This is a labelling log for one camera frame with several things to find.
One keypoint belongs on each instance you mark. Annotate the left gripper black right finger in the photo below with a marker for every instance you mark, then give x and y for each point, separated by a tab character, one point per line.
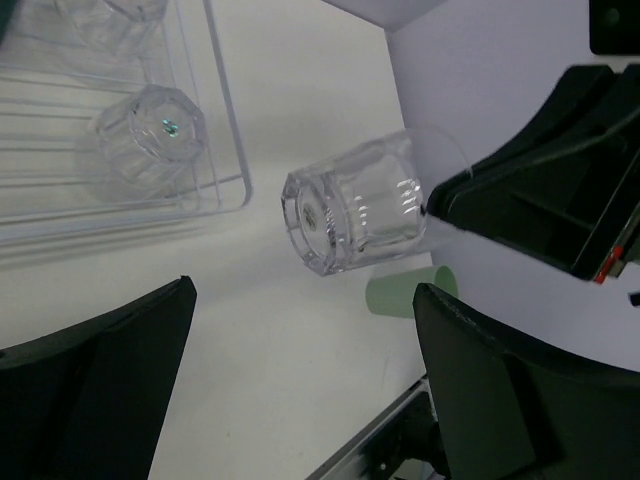
511	406

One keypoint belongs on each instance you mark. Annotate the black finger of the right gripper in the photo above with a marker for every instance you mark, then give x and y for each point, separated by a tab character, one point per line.
565	189

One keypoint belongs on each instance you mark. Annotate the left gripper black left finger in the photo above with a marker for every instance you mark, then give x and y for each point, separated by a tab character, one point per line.
89	401

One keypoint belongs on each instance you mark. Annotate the light green plastic cup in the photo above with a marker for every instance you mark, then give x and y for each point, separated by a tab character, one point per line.
392	295

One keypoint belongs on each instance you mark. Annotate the small clear glass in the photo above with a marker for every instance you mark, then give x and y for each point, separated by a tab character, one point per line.
369	205

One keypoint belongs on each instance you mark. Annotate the clear acrylic dish rack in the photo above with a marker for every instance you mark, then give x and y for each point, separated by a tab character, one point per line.
53	85

